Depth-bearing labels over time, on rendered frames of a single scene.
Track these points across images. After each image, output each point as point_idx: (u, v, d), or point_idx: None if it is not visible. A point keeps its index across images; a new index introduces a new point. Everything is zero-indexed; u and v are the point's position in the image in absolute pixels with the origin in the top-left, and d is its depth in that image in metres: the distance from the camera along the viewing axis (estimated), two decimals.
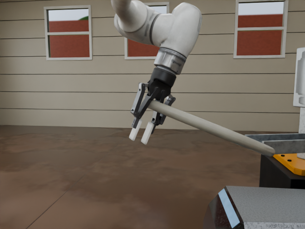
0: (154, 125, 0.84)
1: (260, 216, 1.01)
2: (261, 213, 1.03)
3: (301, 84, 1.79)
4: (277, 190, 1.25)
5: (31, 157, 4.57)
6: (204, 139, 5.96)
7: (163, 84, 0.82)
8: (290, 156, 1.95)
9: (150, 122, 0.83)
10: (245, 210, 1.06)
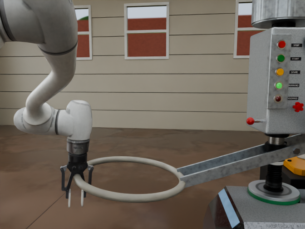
0: (85, 191, 1.12)
1: (260, 216, 1.01)
2: (261, 213, 1.03)
3: None
4: None
5: (31, 157, 4.57)
6: (204, 139, 5.96)
7: None
8: None
9: (81, 190, 1.12)
10: (245, 210, 1.06)
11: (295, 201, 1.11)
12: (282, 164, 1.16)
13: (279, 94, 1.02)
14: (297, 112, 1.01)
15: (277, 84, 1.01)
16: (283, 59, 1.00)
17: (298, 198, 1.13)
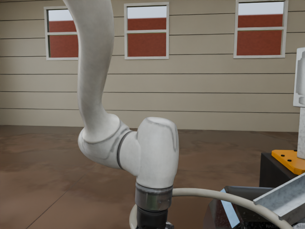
0: None
1: (260, 216, 1.01)
2: None
3: (299, 84, 1.81)
4: None
5: (31, 157, 4.57)
6: (204, 139, 5.96)
7: None
8: (290, 156, 1.95)
9: None
10: (245, 210, 1.06)
11: None
12: None
13: None
14: None
15: None
16: None
17: None
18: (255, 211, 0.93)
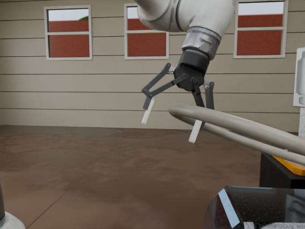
0: None
1: (260, 216, 1.01)
2: (261, 213, 1.03)
3: (301, 84, 1.78)
4: (277, 190, 1.25)
5: (31, 157, 4.57)
6: (204, 139, 5.96)
7: (193, 71, 0.67)
8: None
9: None
10: (245, 210, 1.06)
11: None
12: None
13: None
14: None
15: None
16: None
17: None
18: (284, 160, 0.87)
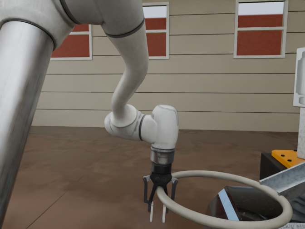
0: None
1: (260, 216, 1.01)
2: (261, 213, 1.03)
3: (302, 84, 1.77)
4: None
5: (31, 157, 4.57)
6: (204, 139, 5.96)
7: None
8: (290, 156, 1.95)
9: None
10: (245, 210, 1.06)
11: None
12: None
13: None
14: None
15: None
16: None
17: None
18: None
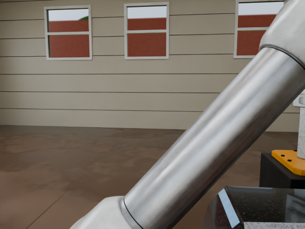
0: None
1: (260, 216, 1.01)
2: (261, 213, 1.03)
3: None
4: (277, 190, 1.25)
5: (31, 157, 4.57)
6: None
7: None
8: (290, 156, 1.95)
9: None
10: (245, 210, 1.06)
11: None
12: None
13: None
14: None
15: None
16: None
17: None
18: None
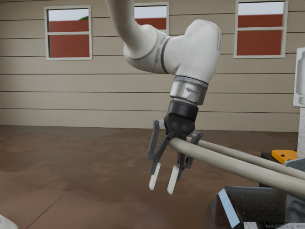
0: (180, 170, 0.68)
1: (260, 216, 1.01)
2: (261, 213, 1.03)
3: (301, 84, 1.78)
4: (277, 190, 1.25)
5: (31, 157, 4.57)
6: (204, 139, 5.96)
7: (182, 119, 0.67)
8: (290, 156, 1.95)
9: (175, 166, 0.68)
10: (245, 210, 1.06)
11: None
12: None
13: None
14: None
15: None
16: None
17: None
18: None
